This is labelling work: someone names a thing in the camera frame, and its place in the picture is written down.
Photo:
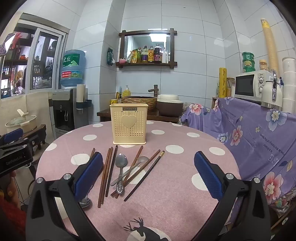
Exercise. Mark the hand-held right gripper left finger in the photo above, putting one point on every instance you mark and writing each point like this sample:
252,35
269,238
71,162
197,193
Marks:
90,171

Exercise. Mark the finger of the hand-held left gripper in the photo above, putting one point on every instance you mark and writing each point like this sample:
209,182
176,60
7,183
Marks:
12,134
20,144

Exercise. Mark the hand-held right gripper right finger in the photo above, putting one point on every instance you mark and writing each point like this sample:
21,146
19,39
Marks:
208,173

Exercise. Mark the black chopstick with light tip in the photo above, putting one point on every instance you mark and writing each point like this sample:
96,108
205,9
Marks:
143,177

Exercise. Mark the cream plastic utensil holder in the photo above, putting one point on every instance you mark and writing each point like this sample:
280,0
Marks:
128,132

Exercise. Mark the cream pot with lid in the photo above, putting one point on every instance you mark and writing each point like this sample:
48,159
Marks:
20,121

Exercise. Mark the dark wooden stool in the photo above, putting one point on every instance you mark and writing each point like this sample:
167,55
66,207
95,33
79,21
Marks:
37,134

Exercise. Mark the grey water dispenser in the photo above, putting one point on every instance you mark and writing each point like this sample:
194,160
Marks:
62,111

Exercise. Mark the red patterned clothing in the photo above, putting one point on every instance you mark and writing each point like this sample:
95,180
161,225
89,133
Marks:
11,220

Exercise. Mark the dark wooden counter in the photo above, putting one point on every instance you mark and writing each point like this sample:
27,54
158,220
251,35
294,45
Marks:
105,114

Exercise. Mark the purple floral cloth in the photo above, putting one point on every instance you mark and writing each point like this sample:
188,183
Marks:
249,129

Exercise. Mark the yellow cup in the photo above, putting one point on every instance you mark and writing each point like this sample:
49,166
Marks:
113,101

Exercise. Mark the brown and cream rice cooker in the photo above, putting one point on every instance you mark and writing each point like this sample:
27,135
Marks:
168,106

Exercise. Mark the white cup dispenser tube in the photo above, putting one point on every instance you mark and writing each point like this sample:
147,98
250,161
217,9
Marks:
81,92

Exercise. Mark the white framed window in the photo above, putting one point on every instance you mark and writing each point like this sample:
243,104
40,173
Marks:
32,58

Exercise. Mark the wicker wash basin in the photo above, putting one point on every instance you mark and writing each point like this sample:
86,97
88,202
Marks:
138,103

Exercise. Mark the blue toothbrush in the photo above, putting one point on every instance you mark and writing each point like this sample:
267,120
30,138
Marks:
120,90

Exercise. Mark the yellow soap bottle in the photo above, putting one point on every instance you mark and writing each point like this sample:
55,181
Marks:
126,92

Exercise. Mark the glass storage jar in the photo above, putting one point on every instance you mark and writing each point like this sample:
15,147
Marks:
230,88

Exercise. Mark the blue water jug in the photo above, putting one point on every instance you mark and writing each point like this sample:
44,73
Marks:
72,69

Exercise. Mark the yellow film roll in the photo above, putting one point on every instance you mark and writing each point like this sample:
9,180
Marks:
222,81

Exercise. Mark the white microwave oven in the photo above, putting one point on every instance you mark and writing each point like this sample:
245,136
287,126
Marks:
245,84

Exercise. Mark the bronze faucet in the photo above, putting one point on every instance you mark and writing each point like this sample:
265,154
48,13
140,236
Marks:
155,90

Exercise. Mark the green hanging packet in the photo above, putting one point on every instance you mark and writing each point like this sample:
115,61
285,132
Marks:
110,58

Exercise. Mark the yellow snack packet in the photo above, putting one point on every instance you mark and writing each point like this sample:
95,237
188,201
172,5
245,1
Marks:
129,58

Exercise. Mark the white cup stack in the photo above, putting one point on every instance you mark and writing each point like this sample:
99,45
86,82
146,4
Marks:
289,81

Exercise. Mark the white plastic bottle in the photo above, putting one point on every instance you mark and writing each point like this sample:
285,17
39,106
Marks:
164,56

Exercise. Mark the green yellow bottle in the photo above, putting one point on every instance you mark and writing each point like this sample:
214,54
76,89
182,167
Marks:
137,55

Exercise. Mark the purple label bottle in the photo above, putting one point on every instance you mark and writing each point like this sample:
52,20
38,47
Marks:
145,55

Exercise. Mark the dark soy sauce bottle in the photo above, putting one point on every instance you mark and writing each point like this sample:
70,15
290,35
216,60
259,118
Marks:
157,54

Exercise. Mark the yellow label oil bottle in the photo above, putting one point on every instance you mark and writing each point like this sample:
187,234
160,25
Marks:
150,55

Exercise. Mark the tall beige paper cup stack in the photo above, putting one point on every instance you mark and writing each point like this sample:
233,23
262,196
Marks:
269,46

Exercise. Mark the wooden framed mirror shelf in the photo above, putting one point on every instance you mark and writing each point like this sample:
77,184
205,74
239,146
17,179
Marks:
143,39

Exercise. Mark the dark blue wall tray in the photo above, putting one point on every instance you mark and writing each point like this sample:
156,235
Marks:
84,104

